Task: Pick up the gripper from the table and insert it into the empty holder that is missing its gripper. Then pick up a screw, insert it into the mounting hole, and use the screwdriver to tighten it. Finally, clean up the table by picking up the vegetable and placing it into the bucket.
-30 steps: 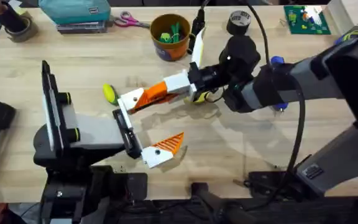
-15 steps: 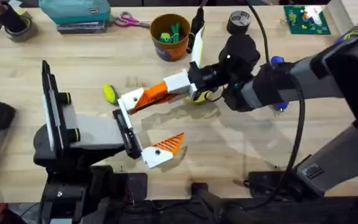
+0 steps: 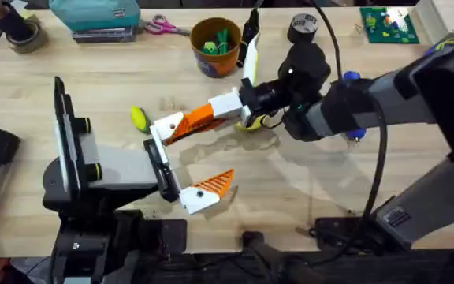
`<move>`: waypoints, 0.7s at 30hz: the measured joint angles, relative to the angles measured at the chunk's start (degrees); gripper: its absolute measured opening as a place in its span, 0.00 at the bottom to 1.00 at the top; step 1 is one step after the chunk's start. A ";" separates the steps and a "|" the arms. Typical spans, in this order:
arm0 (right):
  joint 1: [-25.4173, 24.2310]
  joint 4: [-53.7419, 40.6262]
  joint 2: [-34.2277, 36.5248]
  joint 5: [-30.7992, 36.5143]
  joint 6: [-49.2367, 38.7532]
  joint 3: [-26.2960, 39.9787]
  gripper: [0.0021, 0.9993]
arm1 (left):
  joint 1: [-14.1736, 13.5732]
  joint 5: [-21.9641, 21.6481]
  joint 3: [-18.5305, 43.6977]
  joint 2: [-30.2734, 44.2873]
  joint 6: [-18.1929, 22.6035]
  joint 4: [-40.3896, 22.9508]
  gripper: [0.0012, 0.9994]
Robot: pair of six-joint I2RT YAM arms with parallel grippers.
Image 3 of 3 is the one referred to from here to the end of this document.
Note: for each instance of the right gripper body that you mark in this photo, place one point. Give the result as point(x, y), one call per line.
point(268, 96)

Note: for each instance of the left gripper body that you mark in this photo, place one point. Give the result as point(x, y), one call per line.
point(124, 169)

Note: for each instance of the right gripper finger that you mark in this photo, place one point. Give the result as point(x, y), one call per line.
point(227, 104)
point(215, 124)

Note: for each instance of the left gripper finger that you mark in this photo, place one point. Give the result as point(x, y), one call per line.
point(168, 125)
point(201, 197)

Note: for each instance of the orange ribbed wedge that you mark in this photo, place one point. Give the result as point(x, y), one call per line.
point(181, 130)

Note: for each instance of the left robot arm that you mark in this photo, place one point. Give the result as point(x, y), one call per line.
point(93, 244)

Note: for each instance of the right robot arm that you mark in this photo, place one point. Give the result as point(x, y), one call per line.
point(428, 98)

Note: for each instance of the yellow green toy vegetable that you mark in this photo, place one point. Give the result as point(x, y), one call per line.
point(139, 119)

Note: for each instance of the yellow toy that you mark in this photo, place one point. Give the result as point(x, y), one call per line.
point(250, 125)

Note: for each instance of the right wrist upright plate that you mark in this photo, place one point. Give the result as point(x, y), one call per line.
point(251, 55)

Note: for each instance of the wrist upright plate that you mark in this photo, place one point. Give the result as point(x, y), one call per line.
point(251, 55)
point(66, 134)

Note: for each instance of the orange tub with green toys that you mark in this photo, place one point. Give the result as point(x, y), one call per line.
point(215, 51)

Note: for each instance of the left wrist upright plate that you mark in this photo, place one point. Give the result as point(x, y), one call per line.
point(66, 134)

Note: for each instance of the black cylinder with grey top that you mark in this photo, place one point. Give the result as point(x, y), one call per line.
point(303, 27)

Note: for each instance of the pink scissors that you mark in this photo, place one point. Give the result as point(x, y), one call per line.
point(164, 26)

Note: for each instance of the teal soft bag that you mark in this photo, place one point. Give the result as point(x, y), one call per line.
point(93, 13)

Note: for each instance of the green board with blocks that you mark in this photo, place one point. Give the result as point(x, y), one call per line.
point(388, 25)

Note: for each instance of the brown tape roll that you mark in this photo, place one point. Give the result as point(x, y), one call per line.
point(30, 39)

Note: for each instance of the black cylinder tool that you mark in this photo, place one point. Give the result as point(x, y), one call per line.
point(8, 19)

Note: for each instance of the pale wooden box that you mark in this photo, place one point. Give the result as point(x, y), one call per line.
point(441, 16)

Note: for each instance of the black rail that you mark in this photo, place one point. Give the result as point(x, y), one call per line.
point(369, 272)

